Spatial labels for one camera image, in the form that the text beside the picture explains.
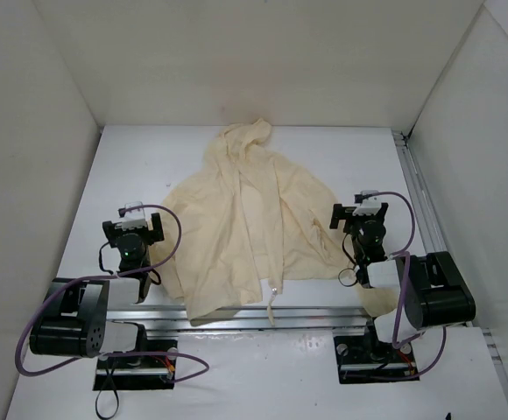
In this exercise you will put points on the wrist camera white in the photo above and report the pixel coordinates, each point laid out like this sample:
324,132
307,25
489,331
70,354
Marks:
132,216
366,203

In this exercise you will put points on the cream yellow hooded jacket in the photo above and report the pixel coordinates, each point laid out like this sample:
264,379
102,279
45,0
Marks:
248,216

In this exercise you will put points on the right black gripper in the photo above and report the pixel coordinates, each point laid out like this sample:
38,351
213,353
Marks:
337,215

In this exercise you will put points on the aluminium front rail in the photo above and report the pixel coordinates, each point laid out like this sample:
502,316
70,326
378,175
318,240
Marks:
172,320

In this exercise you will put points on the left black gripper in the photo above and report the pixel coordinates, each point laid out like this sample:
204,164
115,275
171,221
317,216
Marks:
155,227

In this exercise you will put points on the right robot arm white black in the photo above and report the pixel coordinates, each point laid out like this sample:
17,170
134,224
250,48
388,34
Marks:
431,289

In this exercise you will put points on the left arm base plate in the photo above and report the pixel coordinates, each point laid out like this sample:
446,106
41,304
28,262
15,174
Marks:
140,373

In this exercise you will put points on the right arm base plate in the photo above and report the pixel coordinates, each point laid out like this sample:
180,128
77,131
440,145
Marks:
361,359

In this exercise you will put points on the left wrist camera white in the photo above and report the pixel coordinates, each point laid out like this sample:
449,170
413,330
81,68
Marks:
132,216

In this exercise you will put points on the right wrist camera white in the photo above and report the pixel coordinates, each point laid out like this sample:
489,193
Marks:
366,203

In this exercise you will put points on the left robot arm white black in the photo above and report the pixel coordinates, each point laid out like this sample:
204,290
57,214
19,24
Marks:
74,324

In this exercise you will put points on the aluminium side rail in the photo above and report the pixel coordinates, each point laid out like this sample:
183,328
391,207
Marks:
432,236

